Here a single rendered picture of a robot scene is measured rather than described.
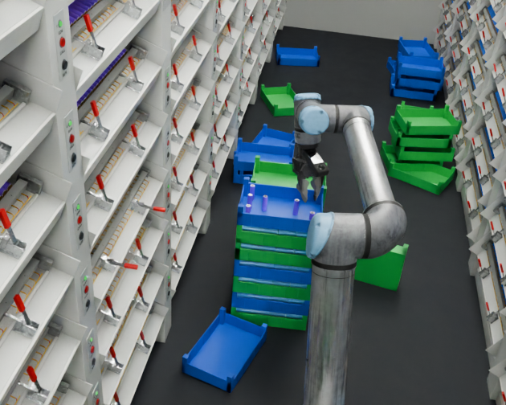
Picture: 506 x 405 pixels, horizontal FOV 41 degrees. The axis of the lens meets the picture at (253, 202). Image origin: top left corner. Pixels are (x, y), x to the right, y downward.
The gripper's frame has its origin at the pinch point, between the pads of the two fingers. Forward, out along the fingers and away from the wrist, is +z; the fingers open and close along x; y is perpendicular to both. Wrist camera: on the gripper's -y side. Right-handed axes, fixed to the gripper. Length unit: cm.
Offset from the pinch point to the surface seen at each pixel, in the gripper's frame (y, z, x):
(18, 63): -68, -66, 96
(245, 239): 10.8, 15.3, 21.3
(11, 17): -80, -75, 97
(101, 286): -38, -4, 82
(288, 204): 15.5, 7.1, 1.1
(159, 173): 2, -18, 53
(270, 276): 9.9, 31.8, 12.3
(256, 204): 19.2, 6.1, 12.6
